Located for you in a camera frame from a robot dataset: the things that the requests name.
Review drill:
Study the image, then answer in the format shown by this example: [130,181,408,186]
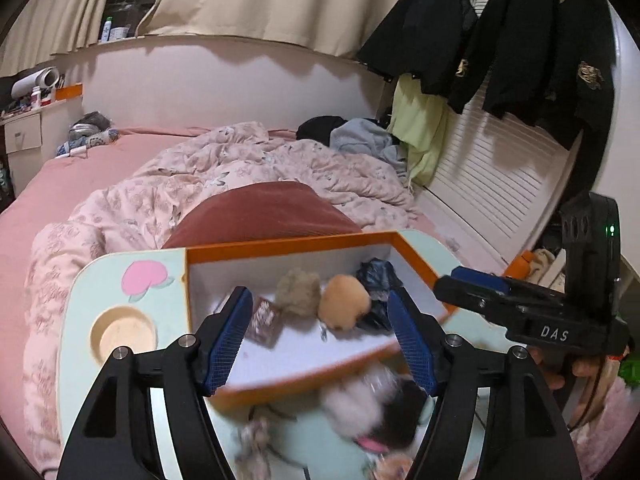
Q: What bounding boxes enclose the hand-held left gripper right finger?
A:
[387,287,583,480]

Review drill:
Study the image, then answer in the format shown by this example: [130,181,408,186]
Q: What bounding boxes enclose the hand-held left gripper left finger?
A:
[57,286,254,480]

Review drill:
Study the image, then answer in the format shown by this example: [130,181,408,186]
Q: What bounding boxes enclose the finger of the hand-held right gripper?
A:
[451,266,568,307]
[432,276,566,333]

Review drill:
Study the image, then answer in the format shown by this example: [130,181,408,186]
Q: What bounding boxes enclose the brown patterned packet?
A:
[248,297,283,348]

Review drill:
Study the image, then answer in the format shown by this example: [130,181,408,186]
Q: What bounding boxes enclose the dark blue scrunchie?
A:
[356,258,403,331]

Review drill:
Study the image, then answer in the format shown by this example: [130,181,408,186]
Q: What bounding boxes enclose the white black fluffy plush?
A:
[320,362,436,453]

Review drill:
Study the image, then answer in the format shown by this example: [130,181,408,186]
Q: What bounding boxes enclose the tan plush toy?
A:
[318,274,372,331]

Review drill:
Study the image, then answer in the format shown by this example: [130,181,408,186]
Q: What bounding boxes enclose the grey plush toy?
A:
[275,267,322,317]

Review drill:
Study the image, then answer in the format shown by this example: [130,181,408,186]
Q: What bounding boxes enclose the orange cardboard box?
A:
[184,230,461,411]

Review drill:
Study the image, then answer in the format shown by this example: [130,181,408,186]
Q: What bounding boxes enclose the beige keychain charm bunch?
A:
[235,405,296,480]

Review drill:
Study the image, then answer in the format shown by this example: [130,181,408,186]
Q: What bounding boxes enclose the person's right hand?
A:
[530,347,607,391]

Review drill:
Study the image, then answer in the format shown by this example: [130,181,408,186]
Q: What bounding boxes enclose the orange bottle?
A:
[505,252,533,278]

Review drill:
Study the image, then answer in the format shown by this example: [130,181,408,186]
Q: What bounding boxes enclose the cream cloth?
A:
[530,249,568,286]

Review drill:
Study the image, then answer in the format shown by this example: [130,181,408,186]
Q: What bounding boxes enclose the mint green bed tray table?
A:
[56,230,506,480]

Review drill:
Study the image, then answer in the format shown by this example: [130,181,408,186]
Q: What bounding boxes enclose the white louvred panel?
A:
[415,0,586,261]

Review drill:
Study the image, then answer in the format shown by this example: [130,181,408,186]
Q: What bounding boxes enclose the small pink item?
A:
[357,436,396,453]

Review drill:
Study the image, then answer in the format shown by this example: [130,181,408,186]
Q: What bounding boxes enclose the pink fluffy rug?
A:
[570,375,640,461]

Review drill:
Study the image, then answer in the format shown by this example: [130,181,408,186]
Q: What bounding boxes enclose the dark red pillow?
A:
[162,181,363,250]

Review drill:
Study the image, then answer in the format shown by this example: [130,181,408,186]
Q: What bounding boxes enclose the yellow green hanging garment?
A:
[387,74,451,188]

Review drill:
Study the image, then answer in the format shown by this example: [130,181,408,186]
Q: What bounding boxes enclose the pink floral duvet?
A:
[22,121,421,461]

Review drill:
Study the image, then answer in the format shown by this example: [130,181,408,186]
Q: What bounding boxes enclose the grey blue garment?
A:
[329,119,408,176]

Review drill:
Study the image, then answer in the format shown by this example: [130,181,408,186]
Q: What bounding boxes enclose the black garment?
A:
[296,116,348,143]

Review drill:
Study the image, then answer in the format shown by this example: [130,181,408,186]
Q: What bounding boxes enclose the pink bed sheet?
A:
[0,127,501,426]

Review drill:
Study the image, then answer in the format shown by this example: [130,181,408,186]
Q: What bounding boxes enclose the black jacket gold emblems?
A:
[446,0,616,151]

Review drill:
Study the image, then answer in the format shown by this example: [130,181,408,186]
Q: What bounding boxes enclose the grey blue clothes pile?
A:
[56,111,121,158]

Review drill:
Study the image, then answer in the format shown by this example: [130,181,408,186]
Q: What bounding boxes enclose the black hanging jacket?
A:
[355,0,480,96]

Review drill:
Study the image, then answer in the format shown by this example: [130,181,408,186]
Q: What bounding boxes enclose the white drawer cabinet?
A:
[0,110,43,156]

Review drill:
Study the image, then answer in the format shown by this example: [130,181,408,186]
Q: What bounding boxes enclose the white paper roll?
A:
[11,66,61,98]

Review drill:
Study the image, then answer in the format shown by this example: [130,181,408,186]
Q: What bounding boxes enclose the wide beige curtain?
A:
[142,0,416,58]

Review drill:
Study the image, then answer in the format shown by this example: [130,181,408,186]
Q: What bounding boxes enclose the narrow beige curtain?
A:
[0,0,121,63]

